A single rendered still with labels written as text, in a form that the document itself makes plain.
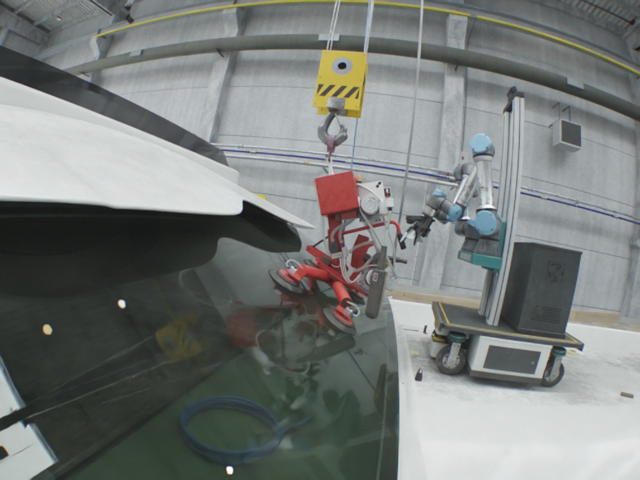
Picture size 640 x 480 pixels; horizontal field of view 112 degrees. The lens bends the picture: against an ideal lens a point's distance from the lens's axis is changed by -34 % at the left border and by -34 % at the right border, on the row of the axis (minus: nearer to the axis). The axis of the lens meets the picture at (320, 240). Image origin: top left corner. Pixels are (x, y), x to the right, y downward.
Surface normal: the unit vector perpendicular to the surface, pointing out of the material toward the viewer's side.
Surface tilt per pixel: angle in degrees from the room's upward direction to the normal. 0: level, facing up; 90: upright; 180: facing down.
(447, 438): 23
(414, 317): 90
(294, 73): 90
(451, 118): 90
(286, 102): 90
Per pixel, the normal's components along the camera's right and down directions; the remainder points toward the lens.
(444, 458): 0.04, -0.83
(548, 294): -0.27, 0.00
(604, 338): -0.50, -0.04
